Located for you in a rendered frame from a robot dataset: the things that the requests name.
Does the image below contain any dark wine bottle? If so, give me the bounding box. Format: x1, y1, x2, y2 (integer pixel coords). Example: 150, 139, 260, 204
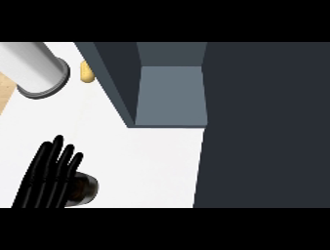
64, 172, 100, 208

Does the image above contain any small yellow rounded object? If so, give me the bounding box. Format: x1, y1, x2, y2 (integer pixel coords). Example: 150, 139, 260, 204
79, 60, 97, 84

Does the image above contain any dark grey open cabinet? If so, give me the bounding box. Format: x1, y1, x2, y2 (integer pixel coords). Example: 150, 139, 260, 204
73, 42, 209, 129

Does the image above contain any white cylinder with grey rim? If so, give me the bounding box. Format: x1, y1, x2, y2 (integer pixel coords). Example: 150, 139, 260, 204
0, 42, 72, 101

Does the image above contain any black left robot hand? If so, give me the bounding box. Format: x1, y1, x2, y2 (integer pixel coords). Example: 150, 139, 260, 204
11, 134, 85, 209

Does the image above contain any dark grey cabinet door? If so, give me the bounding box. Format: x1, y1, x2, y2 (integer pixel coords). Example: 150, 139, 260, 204
191, 42, 330, 209

